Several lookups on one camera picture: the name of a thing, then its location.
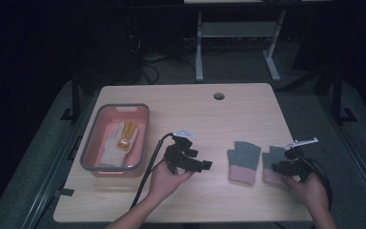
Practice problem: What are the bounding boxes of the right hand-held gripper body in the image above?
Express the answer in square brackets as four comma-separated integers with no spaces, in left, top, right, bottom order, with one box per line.
[284,137,319,183]

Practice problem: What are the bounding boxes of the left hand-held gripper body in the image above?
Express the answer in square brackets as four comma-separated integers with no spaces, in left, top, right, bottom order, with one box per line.
[164,128,196,175]

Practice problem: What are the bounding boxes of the grey and pink fingerless glove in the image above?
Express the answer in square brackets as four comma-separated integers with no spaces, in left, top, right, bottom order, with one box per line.
[227,140,262,187]
[261,145,292,189]

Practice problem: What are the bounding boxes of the beige glove with orange animal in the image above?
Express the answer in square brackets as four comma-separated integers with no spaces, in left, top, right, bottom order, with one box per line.
[99,121,140,168]

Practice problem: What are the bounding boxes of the pink basin with grey rim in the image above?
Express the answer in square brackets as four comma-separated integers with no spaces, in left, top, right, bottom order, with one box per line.
[79,103,151,178]

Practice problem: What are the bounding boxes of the person's right hand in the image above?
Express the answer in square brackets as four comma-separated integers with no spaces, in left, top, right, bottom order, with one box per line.
[282,172,331,213]

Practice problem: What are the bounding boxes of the person's left hand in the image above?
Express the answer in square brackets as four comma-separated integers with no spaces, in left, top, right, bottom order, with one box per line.
[147,161,194,204]

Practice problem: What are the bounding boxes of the black metal stand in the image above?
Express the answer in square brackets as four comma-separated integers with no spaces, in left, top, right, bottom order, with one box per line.
[60,71,84,125]
[329,65,358,126]

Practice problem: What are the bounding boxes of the black table clamp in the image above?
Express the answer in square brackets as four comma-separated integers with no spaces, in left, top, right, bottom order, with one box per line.
[52,187,76,198]

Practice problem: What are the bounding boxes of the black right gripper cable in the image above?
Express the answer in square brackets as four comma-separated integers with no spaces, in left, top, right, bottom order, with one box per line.
[304,156,334,212]

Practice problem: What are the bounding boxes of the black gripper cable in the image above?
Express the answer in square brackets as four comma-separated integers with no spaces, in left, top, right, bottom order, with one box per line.
[129,132,174,210]
[304,156,334,212]

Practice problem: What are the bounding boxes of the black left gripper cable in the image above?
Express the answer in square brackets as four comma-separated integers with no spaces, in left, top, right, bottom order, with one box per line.
[129,132,174,210]

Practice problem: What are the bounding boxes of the grey metal rail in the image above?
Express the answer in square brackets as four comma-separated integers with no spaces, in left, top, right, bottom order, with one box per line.
[317,94,366,212]
[21,94,93,229]

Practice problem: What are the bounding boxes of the black floor cables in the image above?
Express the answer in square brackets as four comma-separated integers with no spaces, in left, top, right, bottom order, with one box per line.
[127,31,198,86]

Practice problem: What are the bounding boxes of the white metal desk frame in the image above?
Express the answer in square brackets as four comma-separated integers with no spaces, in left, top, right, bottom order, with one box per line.
[194,9,288,84]

